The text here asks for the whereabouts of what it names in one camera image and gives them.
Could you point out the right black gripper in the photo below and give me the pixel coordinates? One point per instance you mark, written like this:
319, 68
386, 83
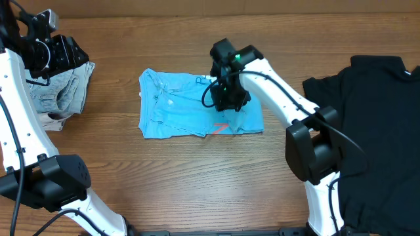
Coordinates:
230, 99

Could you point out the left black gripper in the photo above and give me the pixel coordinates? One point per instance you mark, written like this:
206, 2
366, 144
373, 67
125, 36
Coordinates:
69, 50

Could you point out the light blue printed t-shirt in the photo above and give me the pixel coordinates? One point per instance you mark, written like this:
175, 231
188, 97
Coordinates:
171, 106

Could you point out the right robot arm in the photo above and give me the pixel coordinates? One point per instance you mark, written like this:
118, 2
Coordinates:
314, 148

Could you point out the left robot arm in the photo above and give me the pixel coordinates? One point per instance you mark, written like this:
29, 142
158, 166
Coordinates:
37, 175

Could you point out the folded light denim shorts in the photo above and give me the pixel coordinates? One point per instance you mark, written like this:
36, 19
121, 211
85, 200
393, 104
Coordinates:
66, 93

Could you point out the folded white cloth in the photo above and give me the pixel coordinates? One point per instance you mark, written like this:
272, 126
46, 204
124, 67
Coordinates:
52, 121

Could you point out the black garment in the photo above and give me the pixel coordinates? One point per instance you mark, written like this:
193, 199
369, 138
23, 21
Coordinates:
378, 102

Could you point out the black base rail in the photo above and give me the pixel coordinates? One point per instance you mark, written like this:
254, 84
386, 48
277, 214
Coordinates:
286, 231

